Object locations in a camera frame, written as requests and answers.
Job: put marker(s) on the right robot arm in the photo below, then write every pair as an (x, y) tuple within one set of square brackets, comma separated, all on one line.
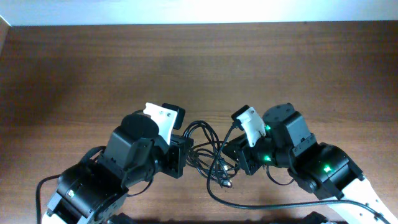
[(281, 138)]

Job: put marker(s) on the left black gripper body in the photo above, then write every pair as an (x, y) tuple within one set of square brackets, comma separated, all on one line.
[(170, 160)]

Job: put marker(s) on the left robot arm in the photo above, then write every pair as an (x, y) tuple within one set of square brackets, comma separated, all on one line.
[(92, 190)]

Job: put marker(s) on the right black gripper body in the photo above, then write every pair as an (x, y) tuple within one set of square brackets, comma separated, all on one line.
[(265, 153)]

